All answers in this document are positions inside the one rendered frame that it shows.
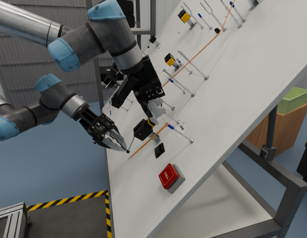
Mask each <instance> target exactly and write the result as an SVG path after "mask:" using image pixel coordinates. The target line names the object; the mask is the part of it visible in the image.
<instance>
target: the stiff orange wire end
mask: <svg viewBox="0 0 307 238"><path fill-rule="evenodd" d="M168 125H169V123H168V122H167V125H166V124H165V126H164V127H162V128H161V129H160V130H159V131H158V132H157V133H156V134H155V135H154V136H153V137H152V138H154V137H155V136H156V135H157V134H158V133H159V132H160V131H161V130H162V129H164V128H165V127H167V126H168ZM152 138H151V139H152ZM151 139H150V140H151ZM150 140H148V141H147V142H146V143H145V144H144V145H143V146H145V145H146V144H147V143H148V142H149V141H150ZM143 146H142V147H143ZM142 147H141V148H142ZM141 148H139V149H138V150H137V151H136V152H135V153H134V154H133V155H131V156H130V157H129V159H130V158H132V157H133V156H134V155H135V154H136V153H137V152H138V151H139V150H140V149H141Z"/></svg>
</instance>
